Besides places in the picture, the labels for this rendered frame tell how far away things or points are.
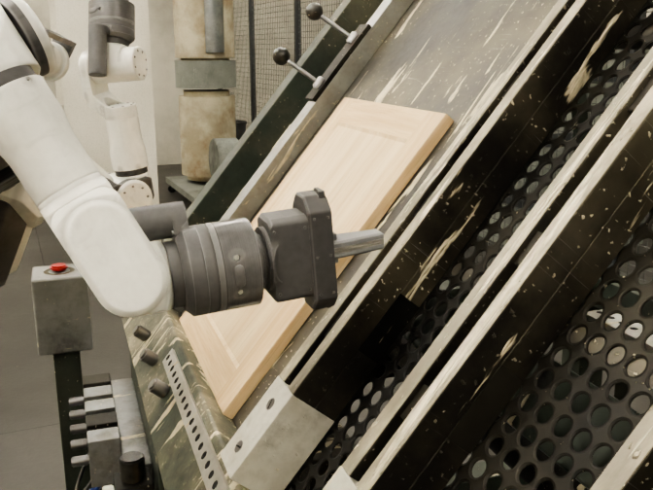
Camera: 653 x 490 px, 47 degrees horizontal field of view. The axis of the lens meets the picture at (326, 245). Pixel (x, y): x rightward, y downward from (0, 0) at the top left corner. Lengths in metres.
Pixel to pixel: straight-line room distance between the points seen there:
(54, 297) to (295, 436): 0.97
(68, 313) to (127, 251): 1.13
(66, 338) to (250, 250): 1.16
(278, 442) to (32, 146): 0.45
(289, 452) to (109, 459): 0.55
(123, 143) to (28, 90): 0.84
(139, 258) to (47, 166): 0.12
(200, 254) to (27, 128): 0.19
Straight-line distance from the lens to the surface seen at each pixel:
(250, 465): 0.95
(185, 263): 0.71
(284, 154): 1.62
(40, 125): 0.73
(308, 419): 0.94
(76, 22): 5.28
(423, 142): 1.17
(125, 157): 1.57
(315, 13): 1.69
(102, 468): 1.44
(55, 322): 1.82
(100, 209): 0.69
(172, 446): 1.19
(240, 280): 0.71
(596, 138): 0.79
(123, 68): 1.54
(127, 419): 1.53
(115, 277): 0.69
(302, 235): 0.74
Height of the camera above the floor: 1.42
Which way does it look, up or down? 14 degrees down
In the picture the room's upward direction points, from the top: straight up
